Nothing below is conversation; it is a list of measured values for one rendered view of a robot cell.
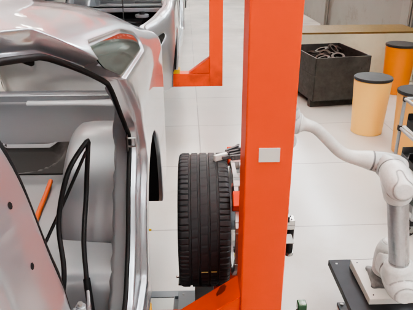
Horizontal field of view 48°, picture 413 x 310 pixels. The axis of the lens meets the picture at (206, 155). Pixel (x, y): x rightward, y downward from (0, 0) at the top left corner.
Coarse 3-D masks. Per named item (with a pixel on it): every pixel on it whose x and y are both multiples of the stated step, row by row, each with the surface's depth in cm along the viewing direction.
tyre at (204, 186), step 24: (192, 168) 215; (216, 168) 216; (192, 192) 206; (216, 192) 207; (192, 216) 203; (216, 216) 203; (192, 240) 203; (216, 240) 203; (192, 264) 207; (216, 264) 207
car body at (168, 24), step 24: (48, 0) 628; (72, 0) 736; (96, 0) 864; (120, 0) 876; (144, 0) 872; (168, 0) 486; (144, 24) 444; (168, 24) 461; (168, 48) 464; (0, 72) 460; (24, 72) 438; (48, 72) 434; (72, 72) 433; (168, 72) 473
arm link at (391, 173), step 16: (384, 176) 217; (400, 176) 210; (384, 192) 218; (400, 192) 209; (400, 208) 219; (400, 224) 223; (400, 240) 228; (400, 256) 232; (384, 272) 241; (400, 272) 234; (400, 288) 233
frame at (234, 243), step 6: (234, 162) 232; (234, 168) 226; (234, 174) 220; (234, 180) 214; (234, 186) 213; (234, 222) 210; (234, 240) 255; (234, 246) 252; (234, 252) 254; (234, 258) 217; (234, 264) 214; (234, 270) 217
